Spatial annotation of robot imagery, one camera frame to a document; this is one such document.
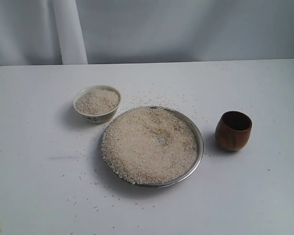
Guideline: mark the brown wooden cup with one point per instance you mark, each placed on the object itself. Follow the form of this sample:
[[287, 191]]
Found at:
[[233, 130]]

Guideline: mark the rice in steel basin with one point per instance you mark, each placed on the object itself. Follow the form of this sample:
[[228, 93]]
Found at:
[[147, 147]]

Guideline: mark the small cream floral bowl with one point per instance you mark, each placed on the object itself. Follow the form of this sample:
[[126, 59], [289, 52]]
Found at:
[[98, 118]]

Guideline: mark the rice in small bowl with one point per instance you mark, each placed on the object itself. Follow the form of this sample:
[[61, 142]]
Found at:
[[97, 102]]

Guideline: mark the large steel basin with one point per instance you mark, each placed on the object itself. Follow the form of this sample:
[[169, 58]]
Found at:
[[199, 151]]

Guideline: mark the white backdrop curtain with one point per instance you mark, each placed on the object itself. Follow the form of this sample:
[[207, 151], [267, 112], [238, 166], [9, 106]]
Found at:
[[54, 32]]

